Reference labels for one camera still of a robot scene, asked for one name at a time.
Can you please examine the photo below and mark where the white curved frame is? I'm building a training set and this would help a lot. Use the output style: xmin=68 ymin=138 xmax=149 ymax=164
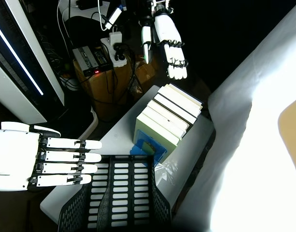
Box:
xmin=56 ymin=0 xmax=102 ymax=49

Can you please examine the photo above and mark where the black plain-spined book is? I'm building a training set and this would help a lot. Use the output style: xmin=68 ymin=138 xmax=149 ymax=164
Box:
xmin=152 ymin=97 xmax=194 ymax=127

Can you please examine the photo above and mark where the white and black column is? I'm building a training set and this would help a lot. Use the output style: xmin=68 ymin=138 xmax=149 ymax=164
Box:
xmin=0 ymin=0 xmax=66 ymax=124

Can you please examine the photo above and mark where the white book marked K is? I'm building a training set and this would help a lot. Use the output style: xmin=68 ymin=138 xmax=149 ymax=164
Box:
xmin=157 ymin=92 xmax=197 ymax=121

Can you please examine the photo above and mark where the silver electronics box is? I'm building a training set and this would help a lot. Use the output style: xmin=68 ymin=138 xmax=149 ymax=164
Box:
xmin=72 ymin=46 xmax=100 ymax=77

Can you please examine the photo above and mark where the pale green book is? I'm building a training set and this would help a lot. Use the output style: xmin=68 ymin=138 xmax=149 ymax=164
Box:
xmin=132 ymin=112 xmax=184 ymax=162

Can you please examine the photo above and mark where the black electronics box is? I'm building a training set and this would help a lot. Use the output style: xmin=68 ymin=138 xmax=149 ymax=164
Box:
xmin=93 ymin=47 xmax=114 ymax=72

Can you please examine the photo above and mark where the white charger adapter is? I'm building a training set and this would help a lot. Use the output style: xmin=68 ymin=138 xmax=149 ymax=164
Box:
xmin=108 ymin=25 xmax=123 ymax=44

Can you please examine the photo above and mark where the black Century book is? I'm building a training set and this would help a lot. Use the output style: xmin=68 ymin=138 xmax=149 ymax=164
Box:
xmin=167 ymin=83 xmax=203 ymax=109

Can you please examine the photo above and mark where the blue metal bookend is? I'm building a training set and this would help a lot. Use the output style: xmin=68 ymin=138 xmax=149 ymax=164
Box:
xmin=129 ymin=129 xmax=168 ymax=167

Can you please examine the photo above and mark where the dark book grey lettering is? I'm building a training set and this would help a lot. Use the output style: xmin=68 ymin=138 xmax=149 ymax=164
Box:
xmin=142 ymin=107 xmax=188 ymax=139

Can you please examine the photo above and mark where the black mesh file basket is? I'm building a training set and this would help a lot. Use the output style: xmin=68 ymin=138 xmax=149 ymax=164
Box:
xmin=57 ymin=154 xmax=172 ymax=232

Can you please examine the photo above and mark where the white cable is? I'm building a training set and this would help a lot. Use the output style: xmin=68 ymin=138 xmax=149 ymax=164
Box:
xmin=97 ymin=0 xmax=109 ymax=31

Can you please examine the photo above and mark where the cream-spined book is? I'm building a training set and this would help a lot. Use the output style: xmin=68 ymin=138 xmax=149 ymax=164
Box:
xmin=162 ymin=87 xmax=200 ymax=116

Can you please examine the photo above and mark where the large cardboard box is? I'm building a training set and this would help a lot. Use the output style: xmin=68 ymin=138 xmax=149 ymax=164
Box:
xmin=73 ymin=59 xmax=139 ymax=120

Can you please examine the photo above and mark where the black power brick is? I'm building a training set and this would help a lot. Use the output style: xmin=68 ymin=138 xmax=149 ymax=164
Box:
xmin=75 ymin=0 xmax=110 ymax=11

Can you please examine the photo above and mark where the white power strip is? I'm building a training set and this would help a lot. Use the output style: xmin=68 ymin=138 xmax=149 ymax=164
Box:
xmin=100 ymin=36 xmax=128 ymax=68

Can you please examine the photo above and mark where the white backdrop cloth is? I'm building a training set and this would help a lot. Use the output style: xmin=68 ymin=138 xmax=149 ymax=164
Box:
xmin=171 ymin=0 xmax=296 ymax=232

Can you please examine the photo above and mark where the white USB adapter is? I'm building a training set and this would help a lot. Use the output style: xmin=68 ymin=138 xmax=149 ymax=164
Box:
xmin=104 ymin=7 xmax=122 ymax=30

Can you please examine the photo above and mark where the beige board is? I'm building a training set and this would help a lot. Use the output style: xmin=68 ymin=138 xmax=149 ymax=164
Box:
xmin=277 ymin=95 xmax=296 ymax=181

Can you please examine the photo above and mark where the white plastic tub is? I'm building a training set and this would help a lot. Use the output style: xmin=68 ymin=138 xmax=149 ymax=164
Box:
xmin=77 ymin=106 xmax=99 ymax=141

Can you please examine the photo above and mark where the small cardboard box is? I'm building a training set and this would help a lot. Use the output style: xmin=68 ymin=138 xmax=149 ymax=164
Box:
xmin=134 ymin=55 xmax=160 ymax=91

